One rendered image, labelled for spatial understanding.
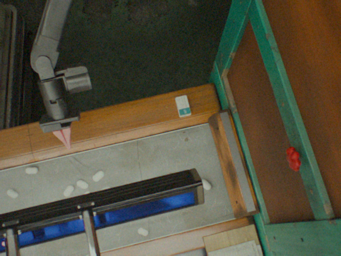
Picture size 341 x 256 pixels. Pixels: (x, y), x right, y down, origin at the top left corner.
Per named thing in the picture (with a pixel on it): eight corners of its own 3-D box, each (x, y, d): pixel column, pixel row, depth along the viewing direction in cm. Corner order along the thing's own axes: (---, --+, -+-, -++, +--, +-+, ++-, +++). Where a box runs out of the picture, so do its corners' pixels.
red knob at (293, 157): (281, 151, 71) (288, 145, 67) (293, 148, 71) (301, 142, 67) (288, 173, 70) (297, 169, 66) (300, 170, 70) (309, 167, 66)
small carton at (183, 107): (175, 99, 121) (175, 97, 119) (185, 97, 121) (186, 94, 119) (179, 117, 119) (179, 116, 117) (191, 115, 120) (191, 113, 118)
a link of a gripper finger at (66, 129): (77, 152, 105) (68, 121, 101) (50, 158, 104) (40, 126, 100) (78, 140, 111) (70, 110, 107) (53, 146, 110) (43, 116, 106)
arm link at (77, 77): (33, 49, 99) (33, 58, 92) (78, 39, 101) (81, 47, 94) (46, 92, 105) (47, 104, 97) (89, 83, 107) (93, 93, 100)
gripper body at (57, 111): (79, 123, 101) (72, 96, 98) (40, 130, 101) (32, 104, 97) (81, 113, 107) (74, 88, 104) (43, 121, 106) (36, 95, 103)
